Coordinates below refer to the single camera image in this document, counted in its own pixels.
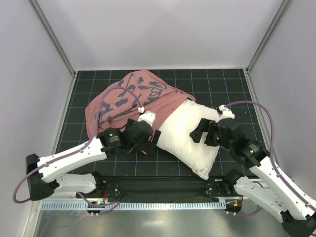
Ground white pillow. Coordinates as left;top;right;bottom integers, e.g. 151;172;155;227
157;99;219;180

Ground red cartoon print pillowcase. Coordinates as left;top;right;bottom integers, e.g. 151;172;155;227
85;70;196;138

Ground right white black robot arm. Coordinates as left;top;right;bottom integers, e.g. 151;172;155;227
190;118;316;237

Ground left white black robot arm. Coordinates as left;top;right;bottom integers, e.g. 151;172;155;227
26;119;161;201

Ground black grid cutting mat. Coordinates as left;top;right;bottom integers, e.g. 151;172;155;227
54;69;270;176

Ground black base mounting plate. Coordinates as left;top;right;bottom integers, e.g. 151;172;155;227
83;176;240;203

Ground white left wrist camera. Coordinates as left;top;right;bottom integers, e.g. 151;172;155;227
137;111;156;127

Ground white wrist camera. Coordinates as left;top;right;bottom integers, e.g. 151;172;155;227
216;105;235;122
137;111;156;127

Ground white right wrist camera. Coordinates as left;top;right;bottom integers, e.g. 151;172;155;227
216;105;235;122

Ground white slotted cable duct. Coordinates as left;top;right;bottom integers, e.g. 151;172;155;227
40;200;226;211

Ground right aluminium frame post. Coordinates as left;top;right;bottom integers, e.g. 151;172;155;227
246;0;292;74

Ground aluminium frame post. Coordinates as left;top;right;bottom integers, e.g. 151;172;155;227
28;0;76;77
246;0;292;74

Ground left aluminium frame post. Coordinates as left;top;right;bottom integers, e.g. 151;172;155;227
28;0;76;77

